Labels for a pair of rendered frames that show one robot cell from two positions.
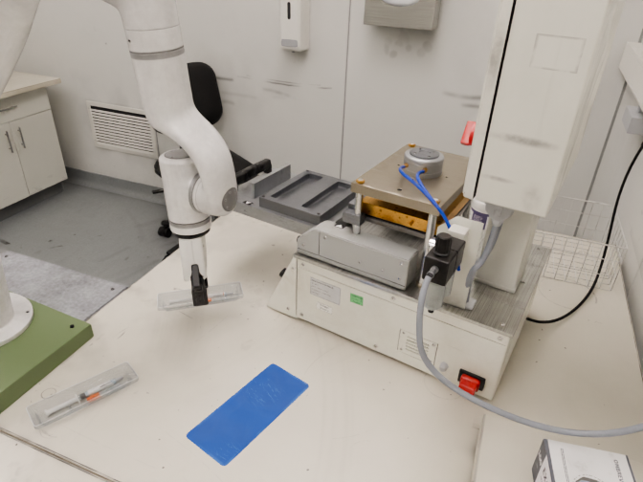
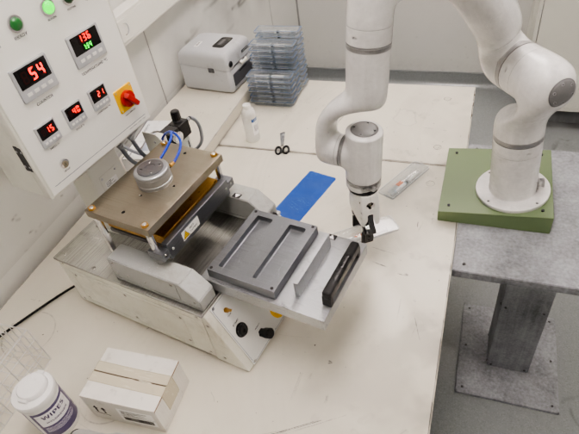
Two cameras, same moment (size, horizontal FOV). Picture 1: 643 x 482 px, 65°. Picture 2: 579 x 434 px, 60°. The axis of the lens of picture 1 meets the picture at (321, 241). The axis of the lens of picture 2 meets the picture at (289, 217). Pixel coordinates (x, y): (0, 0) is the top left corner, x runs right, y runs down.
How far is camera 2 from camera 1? 1.88 m
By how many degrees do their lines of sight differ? 107
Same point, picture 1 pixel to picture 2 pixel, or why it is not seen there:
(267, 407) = (295, 197)
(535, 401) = not seen: hidden behind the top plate
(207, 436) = (324, 179)
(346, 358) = not seen: hidden behind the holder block
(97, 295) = (470, 255)
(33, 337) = (465, 191)
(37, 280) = (545, 262)
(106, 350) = (418, 212)
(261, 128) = not seen: outside the picture
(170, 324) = (386, 238)
